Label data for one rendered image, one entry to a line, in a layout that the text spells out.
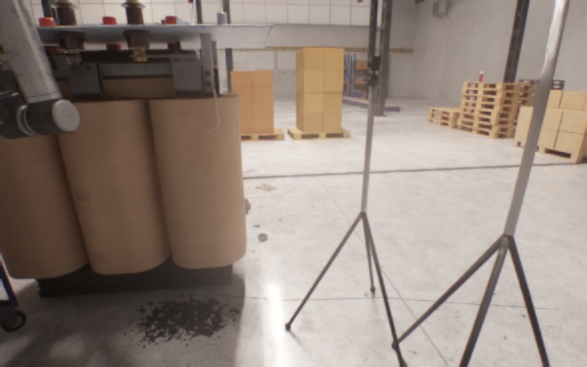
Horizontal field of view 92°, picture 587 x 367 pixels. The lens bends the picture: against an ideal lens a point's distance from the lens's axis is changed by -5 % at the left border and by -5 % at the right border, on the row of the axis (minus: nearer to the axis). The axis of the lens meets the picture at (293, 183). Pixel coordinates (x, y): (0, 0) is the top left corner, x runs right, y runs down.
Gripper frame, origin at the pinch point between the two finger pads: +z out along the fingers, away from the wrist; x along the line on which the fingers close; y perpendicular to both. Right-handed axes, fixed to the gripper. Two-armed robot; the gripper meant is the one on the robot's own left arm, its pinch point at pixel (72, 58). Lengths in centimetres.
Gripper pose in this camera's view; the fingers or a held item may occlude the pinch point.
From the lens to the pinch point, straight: 159.0
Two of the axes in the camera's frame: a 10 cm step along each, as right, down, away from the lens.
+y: -0.5, -8.6, -5.1
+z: 2.1, -5.1, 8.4
